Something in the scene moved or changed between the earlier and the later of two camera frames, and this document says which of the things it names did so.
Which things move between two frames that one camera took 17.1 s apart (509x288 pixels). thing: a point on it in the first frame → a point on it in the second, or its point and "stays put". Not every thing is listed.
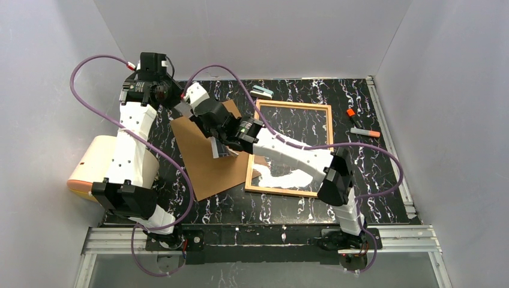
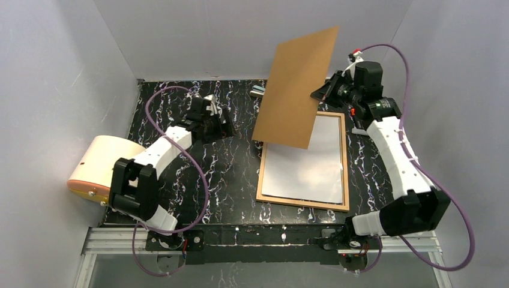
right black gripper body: (222, 134) → (329, 89)
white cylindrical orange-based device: (91, 161) stays put
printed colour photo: (219, 150) → (311, 174)
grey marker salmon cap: (365, 132) stays put
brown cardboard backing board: (209, 176) → (301, 67)
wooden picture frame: (302, 123) → (324, 205)
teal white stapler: (262, 92) stays put
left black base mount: (182, 240) stays put
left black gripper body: (174, 101) → (219, 125)
